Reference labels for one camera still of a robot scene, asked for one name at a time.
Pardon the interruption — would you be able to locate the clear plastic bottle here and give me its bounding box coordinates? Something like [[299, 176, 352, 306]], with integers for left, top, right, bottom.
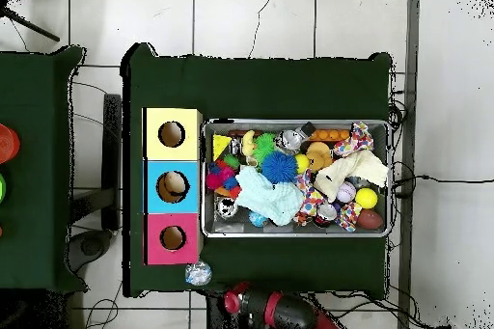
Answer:
[[184, 260, 213, 288]]

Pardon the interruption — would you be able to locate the wooden box with three holes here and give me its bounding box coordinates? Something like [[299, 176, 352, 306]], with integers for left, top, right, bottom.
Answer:
[[142, 107, 204, 266]]

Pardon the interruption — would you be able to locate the mint green waffle cloth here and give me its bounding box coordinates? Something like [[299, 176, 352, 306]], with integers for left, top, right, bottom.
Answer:
[[233, 165, 305, 227]]

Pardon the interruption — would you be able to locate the blue spiky rubber ball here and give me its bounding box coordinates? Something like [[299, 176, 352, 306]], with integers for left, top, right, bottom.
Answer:
[[261, 150, 299, 185]]

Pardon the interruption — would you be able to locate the grey rounded base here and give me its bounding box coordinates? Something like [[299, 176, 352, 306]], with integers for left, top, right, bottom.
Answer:
[[67, 228, 114, 273]]

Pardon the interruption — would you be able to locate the white toy baseball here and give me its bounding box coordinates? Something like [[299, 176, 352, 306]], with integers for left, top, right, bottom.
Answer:
[[336, 180, 357, 204]]

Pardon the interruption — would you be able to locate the yellow cheese wedge toy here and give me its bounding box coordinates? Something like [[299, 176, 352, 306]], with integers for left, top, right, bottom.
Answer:
[[212, 133, 233, 161]]

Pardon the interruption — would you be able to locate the brown toy football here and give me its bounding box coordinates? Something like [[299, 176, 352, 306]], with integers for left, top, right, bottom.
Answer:
[[355, 208, 385, 231]]

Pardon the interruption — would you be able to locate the green spiky rubber ball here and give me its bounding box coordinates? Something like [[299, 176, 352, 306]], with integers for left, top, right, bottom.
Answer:
[[253, 131, 278, 164]]

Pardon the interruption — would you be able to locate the yellow tennis ball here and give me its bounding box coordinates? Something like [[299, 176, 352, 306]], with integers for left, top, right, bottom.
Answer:
[[354, 187, 379, 209]]

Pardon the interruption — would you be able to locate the brown plush toy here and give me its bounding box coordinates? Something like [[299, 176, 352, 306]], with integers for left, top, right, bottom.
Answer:
[[306, 141, 334, 173]]

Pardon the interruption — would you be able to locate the cream waffle cloth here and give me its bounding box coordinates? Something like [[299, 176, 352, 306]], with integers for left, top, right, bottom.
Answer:
[[313, 150, 390, 203]]

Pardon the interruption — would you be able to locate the dark green table cloth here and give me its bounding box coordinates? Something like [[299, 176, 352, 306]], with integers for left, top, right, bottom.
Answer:
[[120, 41, 394, 299], [0, 44, 89, 293]]

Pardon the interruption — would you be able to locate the red plastic cup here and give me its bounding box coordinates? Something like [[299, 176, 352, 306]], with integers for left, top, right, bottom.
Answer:
[[0, 123, 21, 165]]

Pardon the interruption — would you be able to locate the black tripod leg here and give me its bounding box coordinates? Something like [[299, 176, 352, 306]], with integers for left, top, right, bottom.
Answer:
[[0, 4, 62, 42]]

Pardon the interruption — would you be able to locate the silver wire mesh bin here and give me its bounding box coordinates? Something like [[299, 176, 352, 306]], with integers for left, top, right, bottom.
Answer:
[[200, 118, 394, 238]]

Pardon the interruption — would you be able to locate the black power cable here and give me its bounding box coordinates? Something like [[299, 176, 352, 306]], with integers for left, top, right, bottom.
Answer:
[[391, 174, 494, 200]]

